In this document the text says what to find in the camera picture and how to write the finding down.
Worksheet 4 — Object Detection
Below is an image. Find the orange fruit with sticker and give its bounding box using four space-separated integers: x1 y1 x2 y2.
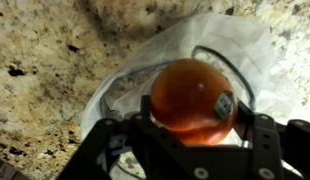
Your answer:
150 59 238 145

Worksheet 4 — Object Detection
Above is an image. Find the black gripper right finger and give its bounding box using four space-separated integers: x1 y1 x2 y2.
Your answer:
233 101 255 142

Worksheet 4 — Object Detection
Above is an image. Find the clear mesh produce bag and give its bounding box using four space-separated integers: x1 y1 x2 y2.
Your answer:
80 12 296 180

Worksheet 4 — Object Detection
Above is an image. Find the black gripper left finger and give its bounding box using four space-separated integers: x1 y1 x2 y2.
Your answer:
140 95 151 119

